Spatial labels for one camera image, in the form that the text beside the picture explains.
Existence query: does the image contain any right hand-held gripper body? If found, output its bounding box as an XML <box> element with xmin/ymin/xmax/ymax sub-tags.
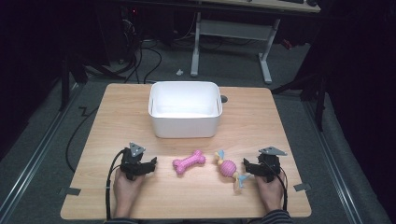
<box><xmin>257</xmin><ymin>147</ymin><xmax>288</xmax><ymax>184</ymax></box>

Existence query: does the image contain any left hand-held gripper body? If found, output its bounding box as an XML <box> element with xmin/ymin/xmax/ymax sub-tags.
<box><xmin>120</xmin><ymin>142</ymin><xmax>148</xmax><ymax>182</ymax></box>

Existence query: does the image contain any pink ball rope toy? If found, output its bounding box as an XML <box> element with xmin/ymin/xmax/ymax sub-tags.
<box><xmin>214</xmin><ymin>149</ymin><xmax>254</xmax><ymax>191</ymax></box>

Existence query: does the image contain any pink bone toy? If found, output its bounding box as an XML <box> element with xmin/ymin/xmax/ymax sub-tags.
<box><xmin>172</xmin><ymin>149</ymin><xmax>207</xmax><ymax>175</ymax></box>

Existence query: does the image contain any white plastic bin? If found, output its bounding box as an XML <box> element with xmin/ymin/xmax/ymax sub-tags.
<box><xmin>148</xmin><ymin>80</ymin><xmax>223</xmax><ymax>139</ymax></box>

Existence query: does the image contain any person's right hand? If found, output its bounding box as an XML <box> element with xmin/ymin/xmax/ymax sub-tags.
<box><xmin>255</xmin><ymin>171</ymin><xmax>287</xmax><ymax>215</ymax></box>

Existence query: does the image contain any person's left hand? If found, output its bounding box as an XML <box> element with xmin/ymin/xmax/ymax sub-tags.
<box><xmin>112</xmin><ymin>169</ymin><xmax>146</xmax><ymax>219</ymax></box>

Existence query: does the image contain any grey tape piece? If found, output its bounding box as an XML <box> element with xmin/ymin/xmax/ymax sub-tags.
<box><xmin>292</xmin><ymin>182</ymin><xmax>312</xmax><ymax>192</ymax></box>
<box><xmin>58</xmin><ymin>186</ymin><xmax>82</xmax><ymax>197</ymax></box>

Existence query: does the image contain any black metal stand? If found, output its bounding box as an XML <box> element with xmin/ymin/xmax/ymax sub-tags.
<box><xmin>270</xmin><ymin>69</ymin><xmax>332</xmax><ymax>133</ymax></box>
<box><xmin>58</xmin><ymin>52</ymin><xmax>127</xmax><ymax>113</ymax></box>

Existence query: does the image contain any desk with white legs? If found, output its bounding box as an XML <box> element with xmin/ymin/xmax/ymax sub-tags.
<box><xmin>190</xmin><ymin>0</ymin><xmax>322</xmax><ymax>85</ymax></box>

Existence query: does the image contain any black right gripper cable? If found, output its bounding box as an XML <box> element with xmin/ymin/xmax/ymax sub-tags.
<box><xmin>266</xmin><ymin>161</ymin><xmax>289</xmax><ymax>212</ymax></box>

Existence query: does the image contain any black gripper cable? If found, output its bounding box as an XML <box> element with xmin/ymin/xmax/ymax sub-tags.
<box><xmin>105</xmin><ymin>148</ymin><xmax>126</xmax><ymax>221</ymax></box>
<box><xmin>266</xmin><ymin>161</ymin><xmax>289</xmax><ymax>212</ymax></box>

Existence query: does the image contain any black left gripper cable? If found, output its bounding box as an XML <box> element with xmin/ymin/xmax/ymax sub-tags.
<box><xmin>105</xmin><ymin>148</ymin><xmax>126</xmax><ymax>221</ymax></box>

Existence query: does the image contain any black floor cable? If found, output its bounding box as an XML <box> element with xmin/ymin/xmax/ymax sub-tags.
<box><xmin>64</xmin><ymin>105</ymin><xmax>101</xmax><ymax>174</ymax></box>

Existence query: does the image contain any metal floor rail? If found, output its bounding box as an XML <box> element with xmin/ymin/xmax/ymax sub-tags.
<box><xmin>0</xmin><ymin>82</ymin><xmax>86</xmax><ymax>220</ymax></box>
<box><xmin>303</xmin><ymin>101</ymin><xmax>364</xmax><ymax>224</ymax></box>

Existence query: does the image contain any black cable bundle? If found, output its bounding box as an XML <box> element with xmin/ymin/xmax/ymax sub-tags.
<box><xmin>120</xmin><ymin>18</ymin><xmax>163</xmax><ymax>85</ymax></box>

